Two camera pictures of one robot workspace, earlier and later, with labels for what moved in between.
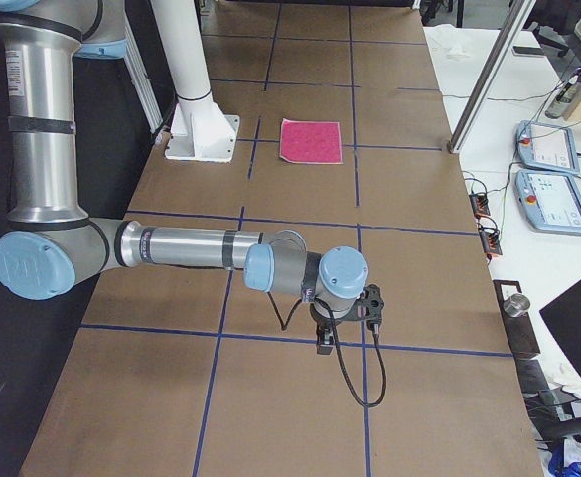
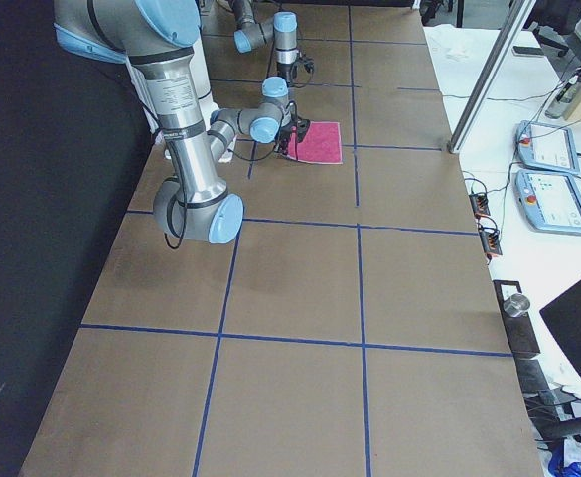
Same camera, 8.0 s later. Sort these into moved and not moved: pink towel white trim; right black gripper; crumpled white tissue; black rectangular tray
Moved: right black gripper
Not moved: black rectangular tray; crumpled white tissue; pink towel white trim
